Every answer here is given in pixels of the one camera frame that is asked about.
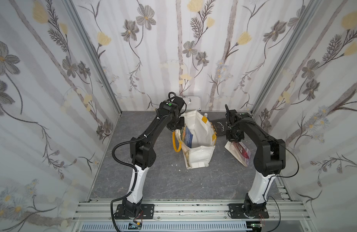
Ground black book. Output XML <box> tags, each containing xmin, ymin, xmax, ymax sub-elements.
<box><xmin>211</xmin><ymin>118</ymin><xmax>229</xmax><ymax>136</ymax></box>

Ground white canvas bag yellow handles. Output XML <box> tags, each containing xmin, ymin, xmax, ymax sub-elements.
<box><xmin>172</xmin><ymin>111</ymin><xmax>217</xmax><ymax>169</ymax></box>

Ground green blue Animal Farm book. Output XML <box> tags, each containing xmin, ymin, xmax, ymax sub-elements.
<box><xmin>181</xmin><ymin>126</ymin><xmax>193</xmax><ymax>148</ymax></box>

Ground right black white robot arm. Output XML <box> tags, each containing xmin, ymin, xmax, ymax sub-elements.
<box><xmin>225</xmin><ymin>105</ymin><xmax>286</xmax><ymax>218</ymax></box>

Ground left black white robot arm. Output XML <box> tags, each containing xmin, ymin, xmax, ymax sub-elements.
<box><xmin>123</xmin><ymin>96</ymin><xmax>186</xmax><ymax>217</ymax></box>

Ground silver aluminium first aid case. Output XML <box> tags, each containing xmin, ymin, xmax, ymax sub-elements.
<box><xmin>181</xmin><ymin>96</ymin><xmax>202</xmax><ymax>112</ymax></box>

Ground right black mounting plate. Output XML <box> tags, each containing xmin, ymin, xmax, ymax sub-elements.
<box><xmin>228</xmin><ymin>202</ymin><xmax>269</xmax><ymax>219</ymax></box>

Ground black mounting plate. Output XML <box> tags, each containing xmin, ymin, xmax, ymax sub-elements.
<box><xmin>228</xmin><ymin>202</ymin><xmax>269</xmax><ymax>219</ymax></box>
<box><xmin>113</xmin><ymin>204</ymin><xmax>155</xmax><ymax>220</ymax></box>

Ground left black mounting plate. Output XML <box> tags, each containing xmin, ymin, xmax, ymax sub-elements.
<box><xmin>113</xmin><ymin>204</ymin><xmax>155</xmax><ymax>220</ymax></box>

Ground black corrugated cable conduit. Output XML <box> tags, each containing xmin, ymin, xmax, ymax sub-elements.
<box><xmin>110</xmin><ymin>136</ymin><xmax>144</xmax><ymax>232</ymax></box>

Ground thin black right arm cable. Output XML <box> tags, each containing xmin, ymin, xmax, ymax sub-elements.
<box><xmin>262</xmin><ymin>144</ymin><xmax>300</xmax><ymax>232</ymax></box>

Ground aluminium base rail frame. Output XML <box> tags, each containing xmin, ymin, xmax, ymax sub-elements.
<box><xmin>71</xmin><ymin>198</ymin><xmax>312</xmax><ymax>232</ymax></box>

